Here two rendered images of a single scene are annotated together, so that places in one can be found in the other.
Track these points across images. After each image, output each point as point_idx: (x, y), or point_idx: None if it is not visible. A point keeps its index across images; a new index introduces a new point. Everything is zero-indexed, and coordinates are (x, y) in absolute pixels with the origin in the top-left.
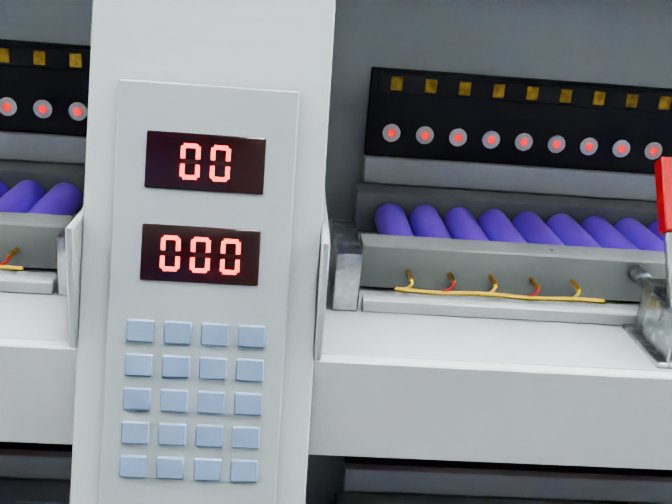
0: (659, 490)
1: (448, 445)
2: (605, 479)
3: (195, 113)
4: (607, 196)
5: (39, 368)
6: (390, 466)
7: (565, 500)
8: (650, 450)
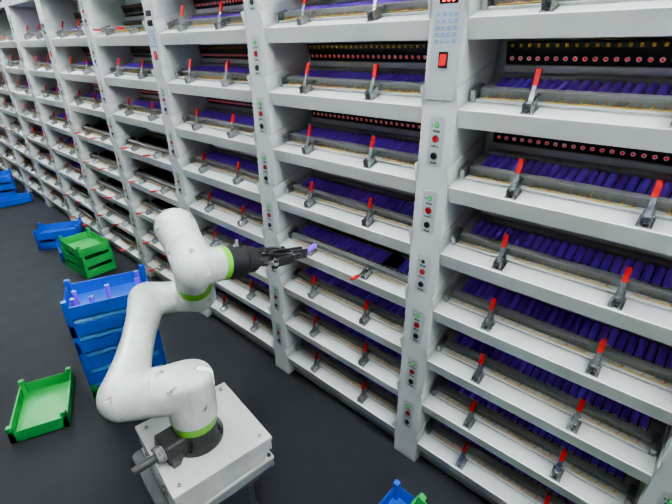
0: (593, 69)
1: (493, 35)
2: (576, 66)
3: None
4: None
5: (424, 24)
6: (517, 64)
7: None
8: (535, 33)
